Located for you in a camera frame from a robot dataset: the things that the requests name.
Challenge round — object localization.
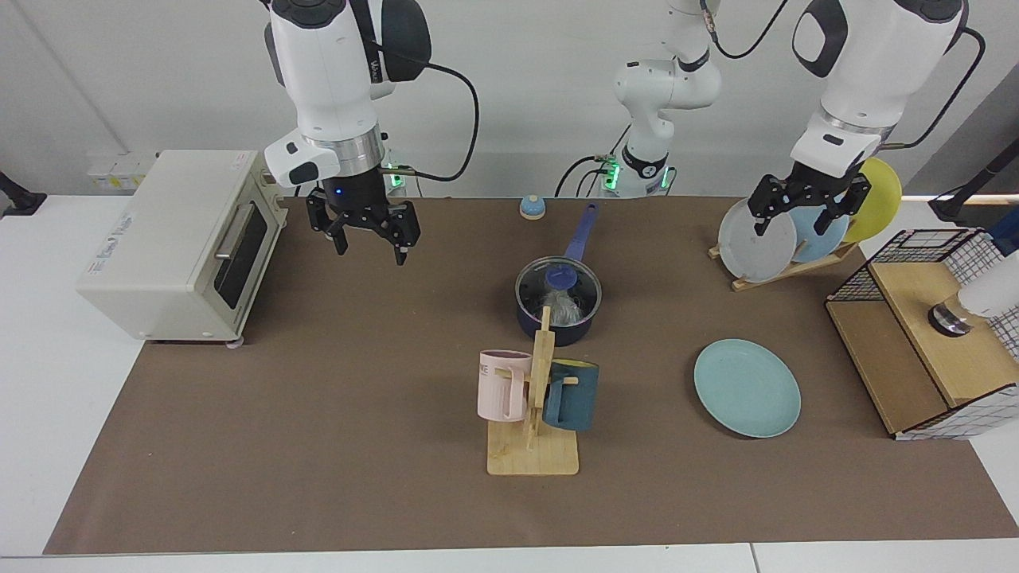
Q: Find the black stand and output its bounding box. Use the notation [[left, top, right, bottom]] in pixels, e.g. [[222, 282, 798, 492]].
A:
[[0, 171, 47, 217], [927, 139, 1019, 224]]

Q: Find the wooden plate rack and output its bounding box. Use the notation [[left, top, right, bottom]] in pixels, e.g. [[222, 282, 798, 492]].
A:
[[708, 241, 861, 292]]

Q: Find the black pot blue handle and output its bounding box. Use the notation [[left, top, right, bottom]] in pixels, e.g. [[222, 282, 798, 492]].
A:
[[515, 201, 603, 349]]

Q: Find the dark teal mug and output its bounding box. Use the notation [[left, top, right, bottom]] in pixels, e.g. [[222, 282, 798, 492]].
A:
[[543, 360, 599, 432]]

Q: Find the brown table cloth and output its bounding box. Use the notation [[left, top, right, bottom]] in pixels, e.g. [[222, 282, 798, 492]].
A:
[[44, 197, 1019, 555]]

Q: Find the white bottle silver end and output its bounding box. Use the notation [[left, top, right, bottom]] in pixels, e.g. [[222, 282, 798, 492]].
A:
[[927, 267, 1019, 337]]

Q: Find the wooden cup stand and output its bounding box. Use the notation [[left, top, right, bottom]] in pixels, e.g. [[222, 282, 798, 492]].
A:
[[486, 306, 580, 477]]

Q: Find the glass lid blue knob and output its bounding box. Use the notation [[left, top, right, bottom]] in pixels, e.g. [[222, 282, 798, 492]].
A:
[[515, 256, 602, 321]]

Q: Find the yellow plate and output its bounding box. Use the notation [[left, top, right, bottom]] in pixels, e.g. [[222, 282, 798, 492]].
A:
[[842, 157, 904, 244]]

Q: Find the pink mug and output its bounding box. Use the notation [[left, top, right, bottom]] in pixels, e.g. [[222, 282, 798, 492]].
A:
[[477, 349, 533, 423]]

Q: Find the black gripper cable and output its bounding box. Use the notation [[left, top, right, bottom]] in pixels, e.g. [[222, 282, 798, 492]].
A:
[[374, 40, 481, 184], [880, 28, 986, 152]]

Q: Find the pale toaster oven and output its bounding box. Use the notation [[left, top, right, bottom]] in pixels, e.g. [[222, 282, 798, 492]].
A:
[[76, 150, 289, 349]]

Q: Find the pale grey plate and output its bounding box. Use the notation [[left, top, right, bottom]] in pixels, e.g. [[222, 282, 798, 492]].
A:
[[717, 199, 798, 283]]

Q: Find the white vermicelli bundle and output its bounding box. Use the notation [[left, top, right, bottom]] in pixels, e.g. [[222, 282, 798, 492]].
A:
[[541, 286, 590, 327]]

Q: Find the black base cable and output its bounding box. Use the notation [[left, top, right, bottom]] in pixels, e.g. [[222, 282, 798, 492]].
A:
[[555, 155, 622, 198]]

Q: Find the white wall socket strip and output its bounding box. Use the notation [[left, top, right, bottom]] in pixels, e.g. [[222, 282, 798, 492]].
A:
[[86, 151, 160, 192]]

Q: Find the teal round plate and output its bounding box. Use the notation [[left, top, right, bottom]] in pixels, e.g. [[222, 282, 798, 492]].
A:
[[693, 338, 802, 439]]

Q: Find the light blue plate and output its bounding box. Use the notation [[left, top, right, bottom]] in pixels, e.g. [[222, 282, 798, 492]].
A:
[[788, 203, 851, 265]]

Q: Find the wire basket wooden floor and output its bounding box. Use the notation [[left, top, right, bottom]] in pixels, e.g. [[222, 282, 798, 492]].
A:
[[825, 228, 1019, 441]]

